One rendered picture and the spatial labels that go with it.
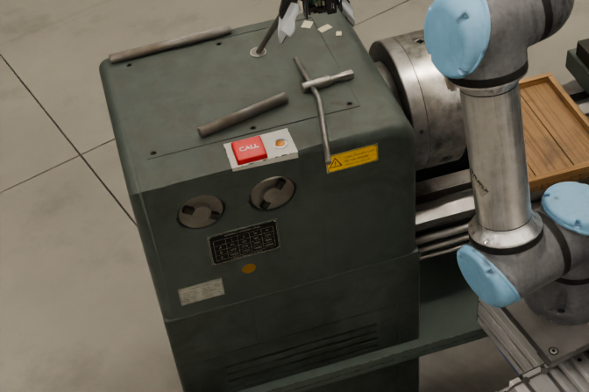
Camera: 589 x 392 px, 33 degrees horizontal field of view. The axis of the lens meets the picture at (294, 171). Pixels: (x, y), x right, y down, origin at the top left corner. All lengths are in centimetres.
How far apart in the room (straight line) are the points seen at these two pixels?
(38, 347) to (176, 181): 156
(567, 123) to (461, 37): 125
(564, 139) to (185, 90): 97
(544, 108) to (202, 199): 103
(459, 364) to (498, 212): 165
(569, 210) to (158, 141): 84
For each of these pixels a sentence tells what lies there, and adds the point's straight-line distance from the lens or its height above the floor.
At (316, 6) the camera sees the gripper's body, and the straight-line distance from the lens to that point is 184.
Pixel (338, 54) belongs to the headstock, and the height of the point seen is 125.
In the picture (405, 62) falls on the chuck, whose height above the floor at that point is 123.
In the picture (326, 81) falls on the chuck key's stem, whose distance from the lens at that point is 207.
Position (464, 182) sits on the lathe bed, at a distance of 242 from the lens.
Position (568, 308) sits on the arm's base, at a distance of 175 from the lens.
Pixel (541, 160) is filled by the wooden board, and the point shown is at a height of 88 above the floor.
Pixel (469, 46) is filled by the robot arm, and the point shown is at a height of 175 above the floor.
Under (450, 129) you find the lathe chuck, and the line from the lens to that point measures 219.
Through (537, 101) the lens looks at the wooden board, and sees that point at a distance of 264.
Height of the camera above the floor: 255
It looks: 43 degrees down
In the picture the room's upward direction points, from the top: 7 degrees counter-clockwise
